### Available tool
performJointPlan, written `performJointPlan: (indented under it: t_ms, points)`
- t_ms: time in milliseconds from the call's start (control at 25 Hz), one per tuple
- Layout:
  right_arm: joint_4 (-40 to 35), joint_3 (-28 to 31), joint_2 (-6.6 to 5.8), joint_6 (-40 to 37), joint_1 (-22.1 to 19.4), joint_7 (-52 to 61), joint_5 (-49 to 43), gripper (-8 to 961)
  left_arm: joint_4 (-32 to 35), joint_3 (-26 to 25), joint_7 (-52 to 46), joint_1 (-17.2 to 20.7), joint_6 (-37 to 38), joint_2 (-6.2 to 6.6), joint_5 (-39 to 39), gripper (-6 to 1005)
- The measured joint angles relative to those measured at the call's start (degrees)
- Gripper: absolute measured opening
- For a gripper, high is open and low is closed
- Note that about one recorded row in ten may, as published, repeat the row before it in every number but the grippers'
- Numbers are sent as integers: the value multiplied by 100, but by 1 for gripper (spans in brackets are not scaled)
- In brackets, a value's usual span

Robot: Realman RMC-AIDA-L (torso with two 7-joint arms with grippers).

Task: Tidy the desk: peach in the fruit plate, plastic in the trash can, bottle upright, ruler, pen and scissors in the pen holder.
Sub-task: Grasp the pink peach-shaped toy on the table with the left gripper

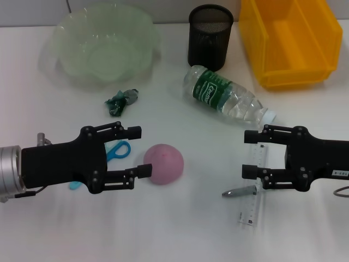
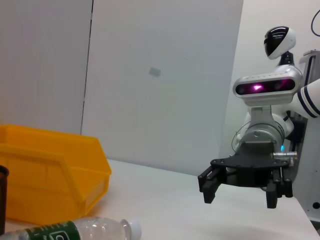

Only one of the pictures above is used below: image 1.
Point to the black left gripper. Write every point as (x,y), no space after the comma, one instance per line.
(60,163)

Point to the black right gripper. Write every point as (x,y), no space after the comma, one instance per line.
(321,158)

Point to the pink peach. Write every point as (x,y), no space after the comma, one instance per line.
(166,163)

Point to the green plastic wrapper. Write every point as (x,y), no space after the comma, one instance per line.
(117,105)

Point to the clear green-label water bottle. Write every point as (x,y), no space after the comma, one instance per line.
(212,90)

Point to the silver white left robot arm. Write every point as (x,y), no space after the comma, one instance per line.
(9,169)

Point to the blue teal scissors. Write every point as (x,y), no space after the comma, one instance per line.
(120,151)

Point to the grey white ballpoint pen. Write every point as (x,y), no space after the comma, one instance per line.
(240,191)

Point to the transparent plastic ruler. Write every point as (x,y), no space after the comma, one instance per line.
(252,213)

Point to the translucent green fruit plate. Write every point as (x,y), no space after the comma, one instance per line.
(109,54)

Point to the black mesh pen cup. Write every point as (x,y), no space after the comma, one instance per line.
(210,49)

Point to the yellow plastic bin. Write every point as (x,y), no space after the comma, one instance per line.
(297,41)

